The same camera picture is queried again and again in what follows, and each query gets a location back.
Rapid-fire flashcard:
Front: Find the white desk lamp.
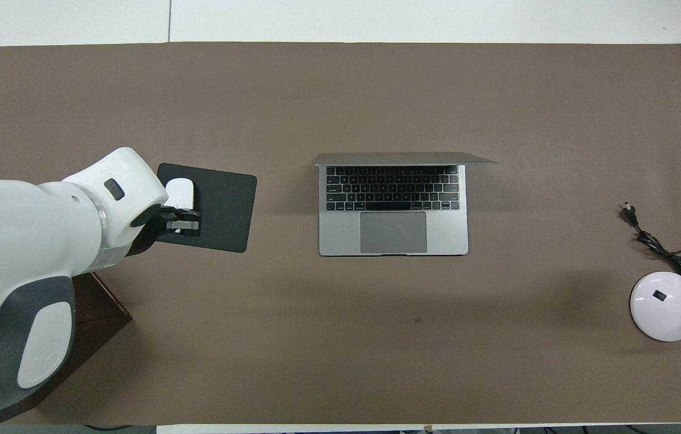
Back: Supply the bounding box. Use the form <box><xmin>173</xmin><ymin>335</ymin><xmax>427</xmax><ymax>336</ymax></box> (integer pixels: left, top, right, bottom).
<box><xmin>630</xmin><ymin>216</ymin><xmax>681</xmax><ymax>342</ymax></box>

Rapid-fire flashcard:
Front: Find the black lamp power cable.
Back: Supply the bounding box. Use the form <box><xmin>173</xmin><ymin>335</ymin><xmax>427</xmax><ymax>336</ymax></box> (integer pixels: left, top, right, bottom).
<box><xmin>621</xmin><ymin>204</ymin><xmax>681</xmax><ymax>330</ymax></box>

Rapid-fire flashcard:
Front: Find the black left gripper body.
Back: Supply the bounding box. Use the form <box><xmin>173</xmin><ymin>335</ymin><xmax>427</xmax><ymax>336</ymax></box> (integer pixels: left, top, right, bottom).
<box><xmin>126</xmin><ymin>205</ymin><xmax>175</xmax><ymax>257</ymax></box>

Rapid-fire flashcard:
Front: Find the dark brown wooden box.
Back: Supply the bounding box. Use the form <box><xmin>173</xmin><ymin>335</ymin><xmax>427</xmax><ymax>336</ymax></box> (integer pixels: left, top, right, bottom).
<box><xmin>33</xmin><ymin>271</ymin><xmax>133</xmax><ymax>417</ymax></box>

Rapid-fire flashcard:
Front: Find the brown table mat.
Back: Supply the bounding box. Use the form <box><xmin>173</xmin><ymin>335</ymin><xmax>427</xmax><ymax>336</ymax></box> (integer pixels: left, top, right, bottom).
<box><xmin>0</xmin><ymin>42</ymin><xmax>681</xmax><ymax>426</ymax></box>

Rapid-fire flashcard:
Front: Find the white computer mouse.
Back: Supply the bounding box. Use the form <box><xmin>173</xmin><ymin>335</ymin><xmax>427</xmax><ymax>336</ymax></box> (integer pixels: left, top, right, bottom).
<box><xmin>165</xmin><ymin>178</ymin><xmax>195</xmax><ymax>234</ymax></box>

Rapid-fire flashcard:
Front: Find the silver laptop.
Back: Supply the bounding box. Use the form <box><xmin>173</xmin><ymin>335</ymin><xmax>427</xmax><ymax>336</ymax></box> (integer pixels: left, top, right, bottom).
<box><xmin>314</xmin><ymin>152</ymin><xmax>498</xmax><ymax>257</ymax></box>

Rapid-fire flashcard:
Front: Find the black mouse pad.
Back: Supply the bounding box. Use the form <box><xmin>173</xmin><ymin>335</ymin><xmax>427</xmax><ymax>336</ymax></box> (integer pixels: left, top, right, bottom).
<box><xmin>153</xmin><ymin>163</ymin><xmax>258</xmax><ymax>254</ymax></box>

